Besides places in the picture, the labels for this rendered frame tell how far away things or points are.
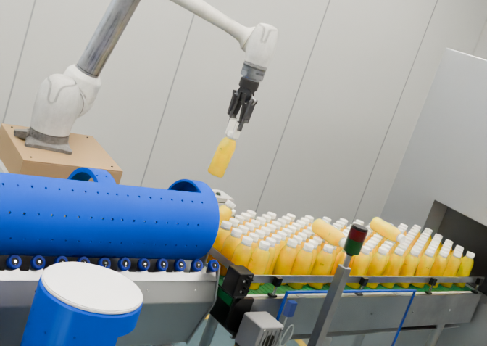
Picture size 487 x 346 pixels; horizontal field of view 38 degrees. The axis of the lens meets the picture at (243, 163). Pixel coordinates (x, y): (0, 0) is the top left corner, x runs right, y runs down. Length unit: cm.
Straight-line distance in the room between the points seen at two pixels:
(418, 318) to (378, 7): 351
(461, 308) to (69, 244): 217
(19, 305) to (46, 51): 308
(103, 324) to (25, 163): 96
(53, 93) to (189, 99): 287
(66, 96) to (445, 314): 205
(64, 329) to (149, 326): 71
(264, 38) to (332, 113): 374
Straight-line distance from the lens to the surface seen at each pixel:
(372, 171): 689
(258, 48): 267
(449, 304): 364
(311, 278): 282
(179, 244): 242
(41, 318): 195
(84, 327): 190
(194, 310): 262
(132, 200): 228
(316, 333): 274
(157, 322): 258
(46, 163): 272
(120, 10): 292
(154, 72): 540
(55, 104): 280
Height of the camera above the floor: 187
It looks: 12 degrees down
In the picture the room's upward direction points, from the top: 19 degrees clockwise
